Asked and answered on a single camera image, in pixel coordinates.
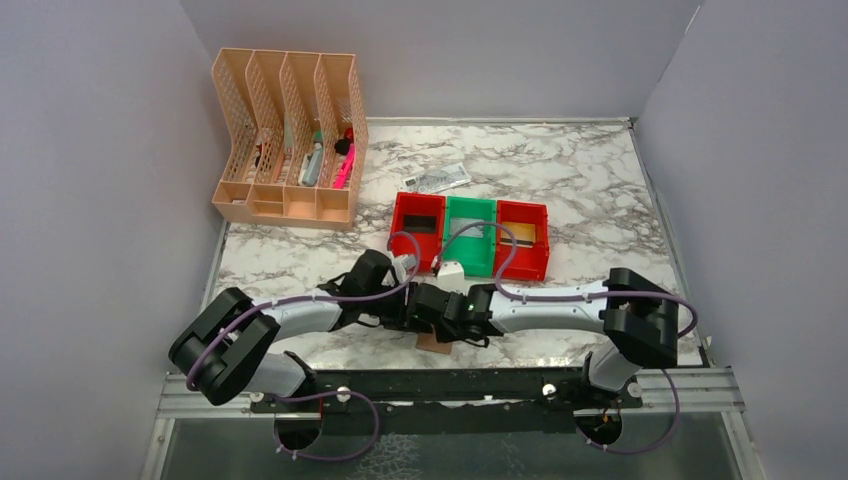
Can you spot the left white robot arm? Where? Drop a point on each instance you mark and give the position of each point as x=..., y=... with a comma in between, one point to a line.
x=225, y=350

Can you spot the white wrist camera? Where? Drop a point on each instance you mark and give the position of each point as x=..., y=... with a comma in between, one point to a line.
x=451, y=277
x=402, y=266

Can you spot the left red plastic bin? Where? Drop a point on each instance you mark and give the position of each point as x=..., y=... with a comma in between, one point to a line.
x=421, y=204

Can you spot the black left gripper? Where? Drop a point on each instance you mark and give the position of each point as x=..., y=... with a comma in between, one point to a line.
x=403, y=312

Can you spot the silver VIP card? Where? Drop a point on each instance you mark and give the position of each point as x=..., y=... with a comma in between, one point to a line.
x=466, y=227

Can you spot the red plastic bin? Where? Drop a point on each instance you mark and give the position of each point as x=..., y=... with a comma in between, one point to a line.
x=528, y=264
x=421, y=204

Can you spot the clear protractor ruler packet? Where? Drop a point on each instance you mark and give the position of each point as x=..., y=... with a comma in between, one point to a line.
x=437, y=179

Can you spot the black card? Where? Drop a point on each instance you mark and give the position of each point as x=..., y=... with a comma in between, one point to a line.
x=424, y=224

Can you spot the gold card with stripe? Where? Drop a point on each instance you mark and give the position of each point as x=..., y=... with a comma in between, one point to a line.
x=523, y=233

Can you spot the grey green marker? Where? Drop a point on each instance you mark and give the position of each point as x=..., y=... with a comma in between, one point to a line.
x=312, y=163

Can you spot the green plastic bin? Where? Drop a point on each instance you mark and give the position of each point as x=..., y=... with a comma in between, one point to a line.
x=474, y=248

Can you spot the black binder clip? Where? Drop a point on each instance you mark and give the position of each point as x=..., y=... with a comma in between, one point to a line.
x=344, y=145

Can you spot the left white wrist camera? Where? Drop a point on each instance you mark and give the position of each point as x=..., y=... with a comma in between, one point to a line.
x=402, y=266

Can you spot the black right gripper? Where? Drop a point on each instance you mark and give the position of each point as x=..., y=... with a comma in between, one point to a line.
x=441, y=312

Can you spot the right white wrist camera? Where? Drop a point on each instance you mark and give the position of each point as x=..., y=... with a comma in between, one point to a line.
x=451, y=277

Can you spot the peach plastic file organizer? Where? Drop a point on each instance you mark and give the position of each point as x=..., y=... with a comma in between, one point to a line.
x=274, y=102

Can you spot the tan leather card holder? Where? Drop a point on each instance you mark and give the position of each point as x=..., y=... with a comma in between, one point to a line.
x=429, y=343

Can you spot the pink highlighter pen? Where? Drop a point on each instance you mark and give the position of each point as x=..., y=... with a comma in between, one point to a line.
x=346, y=168

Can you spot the right red plastic bin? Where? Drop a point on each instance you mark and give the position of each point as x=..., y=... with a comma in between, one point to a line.
x=528, y=264

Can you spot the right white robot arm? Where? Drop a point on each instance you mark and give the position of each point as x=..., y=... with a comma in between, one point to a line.
x=638, y=318

